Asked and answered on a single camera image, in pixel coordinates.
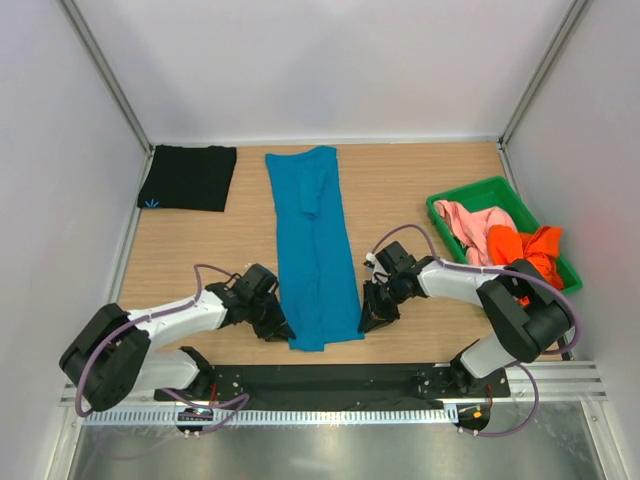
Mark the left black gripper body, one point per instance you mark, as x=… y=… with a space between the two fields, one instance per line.
x=265 y=316

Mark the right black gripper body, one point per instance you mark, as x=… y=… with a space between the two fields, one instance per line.
x=386 y=299

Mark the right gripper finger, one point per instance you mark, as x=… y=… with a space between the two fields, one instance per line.
x=368 y=297
x=372 y=323

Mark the blue t shirt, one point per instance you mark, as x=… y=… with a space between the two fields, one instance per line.
x=318 y=289

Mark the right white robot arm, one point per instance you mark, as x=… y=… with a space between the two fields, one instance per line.
x=526 y=314

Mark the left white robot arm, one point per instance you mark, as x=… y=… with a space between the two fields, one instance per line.
x=121 y=352

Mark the pink t shirt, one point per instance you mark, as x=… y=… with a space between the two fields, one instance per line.
x=472 y=229

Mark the orange t shirt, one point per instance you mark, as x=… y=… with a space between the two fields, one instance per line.
x=541 y=249

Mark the folded black t shirt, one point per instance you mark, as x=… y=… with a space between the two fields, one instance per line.
x=188 y=178

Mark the green plastic bin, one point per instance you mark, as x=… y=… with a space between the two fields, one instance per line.
x=494 y=192

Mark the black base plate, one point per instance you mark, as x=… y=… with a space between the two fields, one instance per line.
x=350 y=387

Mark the aluminium frame rail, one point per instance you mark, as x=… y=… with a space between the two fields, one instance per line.
x=555 y=381

